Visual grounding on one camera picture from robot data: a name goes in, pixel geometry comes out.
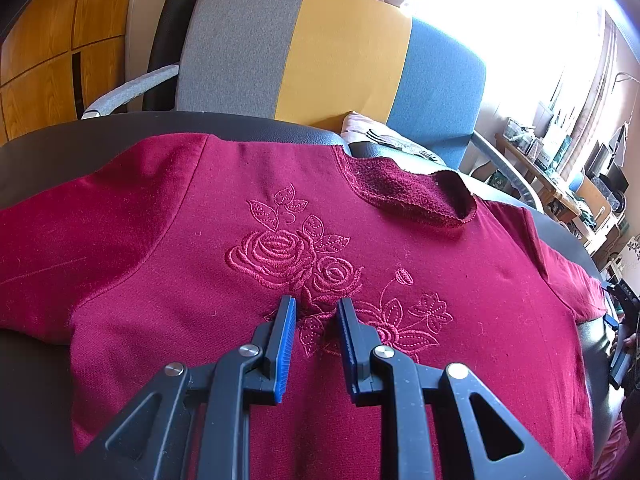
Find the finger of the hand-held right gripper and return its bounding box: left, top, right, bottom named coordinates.
left=607, top=332, right=634, bottom=391
left=604, top=281, right=640, bottom=330

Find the wooden wardrobe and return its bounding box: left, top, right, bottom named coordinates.
left=0, top=0, right=139, bottom=147

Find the cluttered wooden desk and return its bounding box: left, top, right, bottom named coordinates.
left=494, top=117, right=623, bottom=243

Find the white printed cushion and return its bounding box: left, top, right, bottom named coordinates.
left=340, top=112, right=447, bottom=164

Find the grey yellow blue armchair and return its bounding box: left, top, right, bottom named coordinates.
left=82, top=0, right=547, bottom=211

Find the beige curtain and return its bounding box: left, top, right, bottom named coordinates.
left=550, top=10, right=622, bottom=153

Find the pink bedding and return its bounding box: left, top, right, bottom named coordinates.
left=592, top=412, right=638, bottom=480

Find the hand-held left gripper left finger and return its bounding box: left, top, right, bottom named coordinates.
left=75, top=295, right=299, bottom=480

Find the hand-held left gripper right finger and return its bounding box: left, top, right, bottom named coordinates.
left=335, top=298, right=572, bottom=480

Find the red embroidered sweater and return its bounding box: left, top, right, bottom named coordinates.
left=0, top=132, right=608, bottom=480

